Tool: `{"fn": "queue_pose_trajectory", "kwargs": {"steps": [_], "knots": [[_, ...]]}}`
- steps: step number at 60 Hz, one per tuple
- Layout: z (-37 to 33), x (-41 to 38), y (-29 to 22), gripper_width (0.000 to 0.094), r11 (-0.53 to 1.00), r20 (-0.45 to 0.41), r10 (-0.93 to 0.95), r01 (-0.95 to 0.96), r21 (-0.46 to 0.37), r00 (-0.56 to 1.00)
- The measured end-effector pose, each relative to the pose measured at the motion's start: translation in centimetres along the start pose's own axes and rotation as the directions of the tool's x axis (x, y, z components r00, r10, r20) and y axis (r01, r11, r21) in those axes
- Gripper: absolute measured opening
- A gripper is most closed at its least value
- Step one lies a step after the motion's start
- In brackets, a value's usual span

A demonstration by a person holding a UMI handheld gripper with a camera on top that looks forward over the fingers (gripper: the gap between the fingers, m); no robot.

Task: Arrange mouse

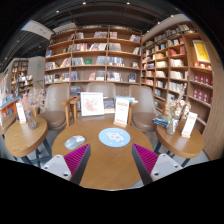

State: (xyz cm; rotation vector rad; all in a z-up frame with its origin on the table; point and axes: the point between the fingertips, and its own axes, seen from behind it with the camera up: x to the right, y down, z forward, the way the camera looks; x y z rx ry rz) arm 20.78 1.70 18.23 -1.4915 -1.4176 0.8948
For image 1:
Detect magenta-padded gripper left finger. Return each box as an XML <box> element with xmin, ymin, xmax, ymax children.
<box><xmin>41</xmin><ymin>143</ymin><xmax>92</xmax><ymax>186</ymax></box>

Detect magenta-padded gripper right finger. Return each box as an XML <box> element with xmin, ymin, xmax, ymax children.
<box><xmin>131</xmin><ymin>143</ymin><xmax>184</xmax><ymax>186</ymax></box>

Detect grey computer mouse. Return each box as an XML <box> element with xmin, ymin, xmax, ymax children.
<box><xmin>64</xmin><ymin>134</ymin><xmax>87</xmax><ymax>150</ymax></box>

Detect round light blue mouse pad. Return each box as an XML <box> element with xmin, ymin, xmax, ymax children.
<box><xmin>98</xmin><ymin>127</ymin><xmax>132</xmax><ymax>148</ymax></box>

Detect round wooden side table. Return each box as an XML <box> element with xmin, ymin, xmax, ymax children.
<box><xmin>153</xmin><ymin>121</ymin><xmax>205</xmax><ymax>168</ymax></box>
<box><xmin>3</xmin><ymin>114</ymin><xmax>54</xmax><ymax>166</ymax></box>

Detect stack of books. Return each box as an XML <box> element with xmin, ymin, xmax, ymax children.
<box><xmin>152</xmin><ymin>113</ymin><xmax>171</xmax><ymax>128</ymax></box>

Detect glass vase with dried flowers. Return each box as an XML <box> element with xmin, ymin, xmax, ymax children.
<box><xmin>164</xmin><ymin>83</ymin><xmax>193</xmax><ymax>136</ymax></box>

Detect small white table sign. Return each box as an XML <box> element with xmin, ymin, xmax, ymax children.
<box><xmin>15</xmin><ymin>101</ymin><xmax>28</xmax><ymax>125</ymax></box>
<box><xmin>180</xmin><ymin>111</ymin><xmax>199</xmax><ymax>139</ymax></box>

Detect white sign on wooden base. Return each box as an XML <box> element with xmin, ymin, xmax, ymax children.
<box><xmin>113</xmin><ymin>97</ymin><xmax>131</xmax><ymax>129</ymax></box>

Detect white framed flower picture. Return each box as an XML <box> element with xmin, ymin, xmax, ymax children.
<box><xmin>80</xmin><ymin>91</ymin><xmax>106</xmax><ymax>117</ymax></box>

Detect taupe armchair with wooden arms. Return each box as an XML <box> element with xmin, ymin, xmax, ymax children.
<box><xmin>39</xmin><ymin>83</ymin><xmax>76</xmax><ymax>131</ymax></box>
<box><xmin>128</xmin><ymin>84</ymin><xmax>159</xmax><ymax>133</ymax></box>
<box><xmin>69</xmin><ymin>82</ymin><xmax>118</xmax><ymax>123</ymax></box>

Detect glass vase with pink flowers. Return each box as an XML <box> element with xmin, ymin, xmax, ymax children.
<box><xmin>18</xmin><ymin>87</ymin><xmax>48</xmax><ymax>130</ymax></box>

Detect light blue book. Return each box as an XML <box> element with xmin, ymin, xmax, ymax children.
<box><xmin>114</xmin><ymin>95</ymin><xmax>139</xmax><ymax>104</ymax></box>

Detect dark cover book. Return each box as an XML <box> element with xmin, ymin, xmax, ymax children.
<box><xmin>103</xmin><ymin>97</ymin><xmax>116</xmax><ymax>114</ymax></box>

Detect colourful book display table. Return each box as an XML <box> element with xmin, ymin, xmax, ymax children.
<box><xmin>0</xmin><ymin>74</ymin><xmax>22</xmax><ymax>118</ymax></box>

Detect distant wooden bookshelf with books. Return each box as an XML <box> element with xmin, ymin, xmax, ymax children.
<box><xmin>10</xmin><ymin>59</ymin><xmax>34</xmax><ymax>98</ymax></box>

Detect tall wooden bookshelf with books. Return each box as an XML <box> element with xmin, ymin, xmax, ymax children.
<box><xmin>141</xmin><ymin>21</ymin><xmax>214</xmax><ymax>134</ymax></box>

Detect wide wooden bookshelf with books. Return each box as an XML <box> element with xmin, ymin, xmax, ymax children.
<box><xmin>43</xmin><ymin>24</ymin><xmax>144</xmax><ymax>98</ymax></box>

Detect white ceiling panel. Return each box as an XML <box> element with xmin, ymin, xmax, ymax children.
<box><xmin>21</xmin><ymin>19</ymin><xmax>56</xmax><ymax>41</ymax></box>

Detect ceiling spot lights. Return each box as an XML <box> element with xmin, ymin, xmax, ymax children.
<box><xmin>54</xmin><ymin>0</ymin><xmax>133</xmax><ymax>14</ymax></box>

